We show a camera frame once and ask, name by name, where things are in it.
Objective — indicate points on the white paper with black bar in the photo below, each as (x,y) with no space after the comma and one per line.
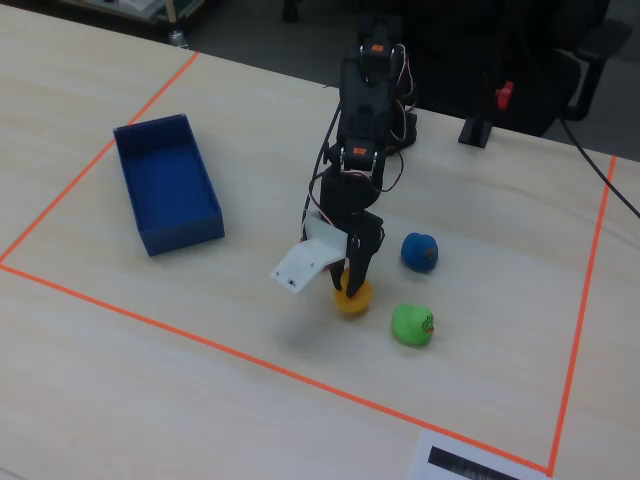
(465,462)

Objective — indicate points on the wooden shelf cart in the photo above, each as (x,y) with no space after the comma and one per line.
(145,12)

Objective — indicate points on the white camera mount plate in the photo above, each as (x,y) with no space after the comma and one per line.
(305,265)

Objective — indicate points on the blue rubber duck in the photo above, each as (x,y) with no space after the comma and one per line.
(419,252)

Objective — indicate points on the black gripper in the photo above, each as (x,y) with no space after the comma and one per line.
(361,234)

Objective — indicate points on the orange tape strip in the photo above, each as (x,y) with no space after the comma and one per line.
(275,367)
(582,310)
(90,167)

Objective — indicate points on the blue plastic box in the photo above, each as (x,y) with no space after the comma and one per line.
(167,190)

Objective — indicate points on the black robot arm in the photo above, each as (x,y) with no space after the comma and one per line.
(365,105)

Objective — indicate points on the green rubber duck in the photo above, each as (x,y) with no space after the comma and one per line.
(412,326)

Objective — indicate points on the yellow rubber duck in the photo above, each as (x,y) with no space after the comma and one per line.
(356,302)

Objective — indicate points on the black office chair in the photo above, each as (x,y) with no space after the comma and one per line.
(555,65)

